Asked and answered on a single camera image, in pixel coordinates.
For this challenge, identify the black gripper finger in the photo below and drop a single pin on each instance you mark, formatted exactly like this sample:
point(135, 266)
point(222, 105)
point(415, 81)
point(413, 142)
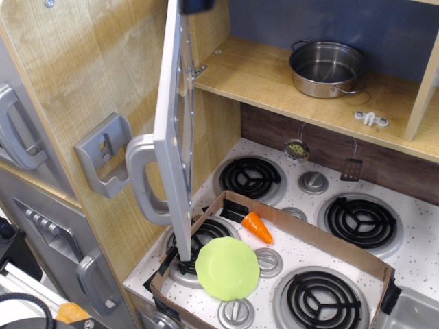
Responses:
point(196, 6)

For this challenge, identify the grey toy microwave door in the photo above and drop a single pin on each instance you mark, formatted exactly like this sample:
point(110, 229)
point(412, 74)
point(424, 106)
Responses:
point(160, 165)

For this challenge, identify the metal door hinge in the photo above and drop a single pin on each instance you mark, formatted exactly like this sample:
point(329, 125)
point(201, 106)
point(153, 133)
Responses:
point(198, 71)

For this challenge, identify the hanging round toy strainer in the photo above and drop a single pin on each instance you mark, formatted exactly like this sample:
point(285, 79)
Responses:
point(296, 149)

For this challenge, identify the back left stove burner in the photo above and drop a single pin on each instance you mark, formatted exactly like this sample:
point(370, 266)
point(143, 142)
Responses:
point(252, 176)

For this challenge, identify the stove burner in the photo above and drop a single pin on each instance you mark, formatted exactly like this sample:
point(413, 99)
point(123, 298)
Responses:
point(364, 221)
point(184, 273)
point(318, 297)
point(252, 176)

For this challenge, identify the white plastic door latch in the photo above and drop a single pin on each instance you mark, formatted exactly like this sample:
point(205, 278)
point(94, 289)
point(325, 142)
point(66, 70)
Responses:
point(370, 119)

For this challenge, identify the grey back stove knob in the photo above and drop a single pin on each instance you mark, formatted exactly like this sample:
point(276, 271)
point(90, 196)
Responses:
point(313, 183)

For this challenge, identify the grey stove knob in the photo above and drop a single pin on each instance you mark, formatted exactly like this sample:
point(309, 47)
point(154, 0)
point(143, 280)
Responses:
point(270, 263)
point(236, 314)
point(313, 183)

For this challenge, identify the front left stove burner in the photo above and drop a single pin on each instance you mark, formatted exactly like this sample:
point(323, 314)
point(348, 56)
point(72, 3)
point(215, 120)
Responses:
point(184, 273)

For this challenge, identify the orange toy carrot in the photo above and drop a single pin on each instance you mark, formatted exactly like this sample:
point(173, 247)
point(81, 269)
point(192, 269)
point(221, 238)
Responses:
point(256, 226)

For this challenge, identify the hanging toy spatula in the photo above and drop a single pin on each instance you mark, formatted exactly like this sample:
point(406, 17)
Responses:
point(352, 167)

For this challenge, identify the grey small middle knob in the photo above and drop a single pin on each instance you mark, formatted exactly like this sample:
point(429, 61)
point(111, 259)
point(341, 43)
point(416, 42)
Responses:
point(295, 212)

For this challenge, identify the grey ice dispenser panel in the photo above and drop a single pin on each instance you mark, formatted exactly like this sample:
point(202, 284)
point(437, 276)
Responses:
point(54, 235)

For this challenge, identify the green plastic plate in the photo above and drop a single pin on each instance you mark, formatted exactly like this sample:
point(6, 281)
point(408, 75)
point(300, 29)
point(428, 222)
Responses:
point(227, 269)

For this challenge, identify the grey centre stove knob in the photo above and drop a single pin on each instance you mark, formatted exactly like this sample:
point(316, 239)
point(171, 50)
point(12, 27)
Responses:
point(270, 263)

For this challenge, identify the back right stove burner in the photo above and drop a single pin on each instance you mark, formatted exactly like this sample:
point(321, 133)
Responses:
point(364, 221)

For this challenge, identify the grey front stove knob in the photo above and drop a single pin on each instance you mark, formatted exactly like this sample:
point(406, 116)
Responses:
point(236, 314)

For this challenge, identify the grey oven knob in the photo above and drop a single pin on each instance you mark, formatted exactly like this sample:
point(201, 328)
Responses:
point(163, 321)

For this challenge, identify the front right stove burner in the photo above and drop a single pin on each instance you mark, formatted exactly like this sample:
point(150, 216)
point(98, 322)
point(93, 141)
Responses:
point(318, 297)

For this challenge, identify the orange cloth piece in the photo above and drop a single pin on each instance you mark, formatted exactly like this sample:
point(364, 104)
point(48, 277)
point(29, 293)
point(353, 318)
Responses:
point(70, 312)

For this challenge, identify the steel sink basin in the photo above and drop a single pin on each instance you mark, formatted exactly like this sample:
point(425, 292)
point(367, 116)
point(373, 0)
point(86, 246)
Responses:
point(406, 308)

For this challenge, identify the steel pot with handles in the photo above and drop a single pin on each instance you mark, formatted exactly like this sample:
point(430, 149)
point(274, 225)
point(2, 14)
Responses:
point(326, 69)

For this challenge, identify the grey wall phone holder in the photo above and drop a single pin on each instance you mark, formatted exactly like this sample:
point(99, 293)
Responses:
point(98, 147)

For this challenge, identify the grey upper fridge handle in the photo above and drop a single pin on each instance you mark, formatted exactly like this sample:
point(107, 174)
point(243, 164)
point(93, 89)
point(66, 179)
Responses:
point(18, 146)

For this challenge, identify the grey fridge handle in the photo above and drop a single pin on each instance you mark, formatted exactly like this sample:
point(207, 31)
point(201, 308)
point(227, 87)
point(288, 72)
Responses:
point(18, 146)
point(85, 272)

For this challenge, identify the grey lower fridge handle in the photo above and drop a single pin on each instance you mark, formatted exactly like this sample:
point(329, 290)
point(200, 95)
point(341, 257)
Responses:
point(85, 272)

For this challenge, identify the brown cardboard frame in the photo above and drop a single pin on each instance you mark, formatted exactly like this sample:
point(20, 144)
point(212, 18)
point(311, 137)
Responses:
point(300, 245)

